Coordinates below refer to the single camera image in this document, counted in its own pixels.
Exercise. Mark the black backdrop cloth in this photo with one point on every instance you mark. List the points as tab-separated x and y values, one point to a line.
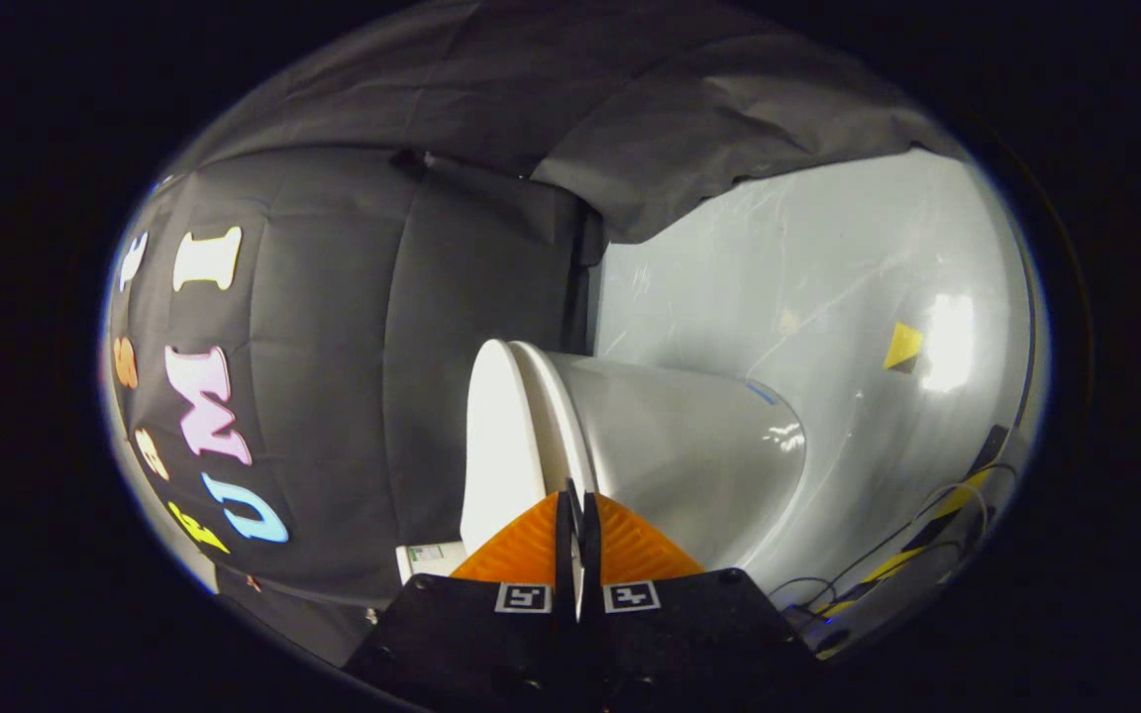
353	347

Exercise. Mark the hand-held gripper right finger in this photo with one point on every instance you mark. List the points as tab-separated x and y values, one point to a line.
590	555

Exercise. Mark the yellow floor sticker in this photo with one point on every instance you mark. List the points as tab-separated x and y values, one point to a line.
902	347

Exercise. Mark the white toilet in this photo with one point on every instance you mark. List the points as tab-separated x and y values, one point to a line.
670	446

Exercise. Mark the white toilet lid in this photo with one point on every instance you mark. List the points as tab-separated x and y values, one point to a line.
496	446

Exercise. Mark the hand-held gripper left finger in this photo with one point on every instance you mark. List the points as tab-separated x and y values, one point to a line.
565	555

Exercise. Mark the yellow black striped floor tape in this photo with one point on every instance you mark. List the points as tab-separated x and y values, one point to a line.
947	510

